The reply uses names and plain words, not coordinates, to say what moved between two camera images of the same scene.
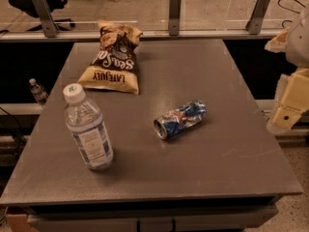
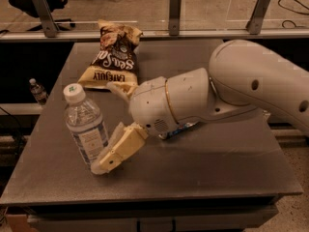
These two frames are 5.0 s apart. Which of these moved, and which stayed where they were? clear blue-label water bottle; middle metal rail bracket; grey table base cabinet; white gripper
Moved: white gripper
Stayed: grey table base cabinet; middle metal rail bracket; clear blue-label water bottle
